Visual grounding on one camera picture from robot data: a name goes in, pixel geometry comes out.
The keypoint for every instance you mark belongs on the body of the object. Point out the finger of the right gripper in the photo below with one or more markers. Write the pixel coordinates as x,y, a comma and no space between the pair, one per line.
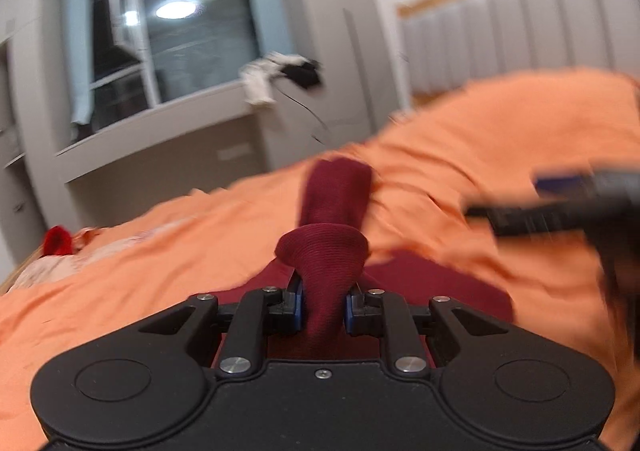
565,185
517,221

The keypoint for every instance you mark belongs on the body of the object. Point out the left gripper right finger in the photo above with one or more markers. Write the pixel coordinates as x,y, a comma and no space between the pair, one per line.
452,375

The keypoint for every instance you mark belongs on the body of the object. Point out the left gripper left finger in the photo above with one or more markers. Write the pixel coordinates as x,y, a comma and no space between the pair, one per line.
142,383

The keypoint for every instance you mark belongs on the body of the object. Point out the dark red sweater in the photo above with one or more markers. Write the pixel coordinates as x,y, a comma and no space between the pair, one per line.
330,253

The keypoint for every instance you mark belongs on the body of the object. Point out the orange bed duvet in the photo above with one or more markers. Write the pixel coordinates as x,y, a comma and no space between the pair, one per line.
487,140

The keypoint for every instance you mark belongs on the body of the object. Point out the pink patterned cloth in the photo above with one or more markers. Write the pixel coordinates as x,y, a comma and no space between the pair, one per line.
38,269

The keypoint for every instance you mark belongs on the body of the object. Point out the bright red garment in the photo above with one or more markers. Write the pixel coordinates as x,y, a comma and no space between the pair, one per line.
57,242

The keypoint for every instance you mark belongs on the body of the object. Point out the grey padded headboard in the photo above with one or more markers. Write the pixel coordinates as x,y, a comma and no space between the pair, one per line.
452,42

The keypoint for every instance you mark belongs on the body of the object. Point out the grey built-in wardrobe unit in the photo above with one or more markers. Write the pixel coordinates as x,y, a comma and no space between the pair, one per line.
157,124

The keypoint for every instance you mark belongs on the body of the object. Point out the black cloth on sill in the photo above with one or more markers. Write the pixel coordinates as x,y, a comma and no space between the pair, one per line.
305,75

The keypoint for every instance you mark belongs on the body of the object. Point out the white cloth on sill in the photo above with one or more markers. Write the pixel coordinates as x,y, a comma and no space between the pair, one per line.
256,77

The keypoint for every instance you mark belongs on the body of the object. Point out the open window sash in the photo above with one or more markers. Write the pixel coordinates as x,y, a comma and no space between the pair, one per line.
124,17

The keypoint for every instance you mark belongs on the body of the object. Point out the left light blue curtain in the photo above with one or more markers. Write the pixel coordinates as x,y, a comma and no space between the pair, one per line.
77,28

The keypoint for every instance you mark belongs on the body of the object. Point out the white wall socket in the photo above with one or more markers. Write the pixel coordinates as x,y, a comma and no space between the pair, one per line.
235,152

